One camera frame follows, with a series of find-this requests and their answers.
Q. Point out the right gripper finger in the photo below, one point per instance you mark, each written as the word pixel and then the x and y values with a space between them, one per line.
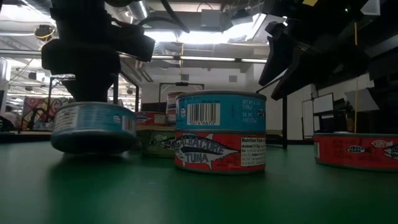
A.
pixel 276 49
pixel 301 71

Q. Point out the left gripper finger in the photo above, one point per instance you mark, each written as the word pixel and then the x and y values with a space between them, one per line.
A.
pixel 88 88

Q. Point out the blue label tuna can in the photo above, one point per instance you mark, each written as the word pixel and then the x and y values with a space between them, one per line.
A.
pixel 236 115
pixel 93 124

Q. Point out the red label albacore tuna can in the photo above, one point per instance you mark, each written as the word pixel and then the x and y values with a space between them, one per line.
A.
pixel 149 119
pixel 217 152
pixel 342 152

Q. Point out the green label tuna can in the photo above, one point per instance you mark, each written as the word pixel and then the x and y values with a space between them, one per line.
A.
pixel 155 143

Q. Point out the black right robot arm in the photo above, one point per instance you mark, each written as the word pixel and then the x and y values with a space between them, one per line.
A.
pixel 339 15

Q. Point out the background black robot arm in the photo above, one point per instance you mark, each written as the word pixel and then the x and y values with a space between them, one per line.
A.
pixel 37 118

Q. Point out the whiteboard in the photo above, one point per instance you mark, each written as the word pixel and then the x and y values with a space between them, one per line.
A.
pixel 323 104

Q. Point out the grey hanging sheet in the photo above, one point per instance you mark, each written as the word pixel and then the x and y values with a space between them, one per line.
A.
pixel 363 101

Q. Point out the colourful patterned fabric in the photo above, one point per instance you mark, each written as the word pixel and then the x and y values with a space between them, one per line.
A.
pixel 34 112

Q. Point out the black background monitor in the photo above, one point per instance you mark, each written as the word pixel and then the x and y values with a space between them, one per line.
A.
pixel 154 107

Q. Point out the grey ceiling air unit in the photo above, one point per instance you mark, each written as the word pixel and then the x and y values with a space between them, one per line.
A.
pixel 211 20

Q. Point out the person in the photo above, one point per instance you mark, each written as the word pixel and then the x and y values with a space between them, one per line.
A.
pixel 11 116

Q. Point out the green table mat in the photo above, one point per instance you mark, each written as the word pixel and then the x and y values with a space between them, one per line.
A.
pixel 124 199

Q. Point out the black camera gantry frame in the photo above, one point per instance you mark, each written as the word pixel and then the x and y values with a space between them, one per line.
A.
pixel 49 93
pixel 182 84

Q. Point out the black ceiling camera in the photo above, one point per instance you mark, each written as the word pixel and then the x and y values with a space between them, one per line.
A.
pixel 42 32

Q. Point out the square wall vent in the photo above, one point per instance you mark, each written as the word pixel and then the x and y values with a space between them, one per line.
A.
pixel 233 78
pixel 184 77

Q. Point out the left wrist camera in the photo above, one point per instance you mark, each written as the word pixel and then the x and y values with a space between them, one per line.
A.
pixel 136 43

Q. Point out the smooth silver ceiling duct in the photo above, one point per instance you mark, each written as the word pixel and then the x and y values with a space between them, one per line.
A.
pixel 138 9

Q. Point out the black metal table frame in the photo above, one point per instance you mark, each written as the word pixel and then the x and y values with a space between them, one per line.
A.
pixel 18 137

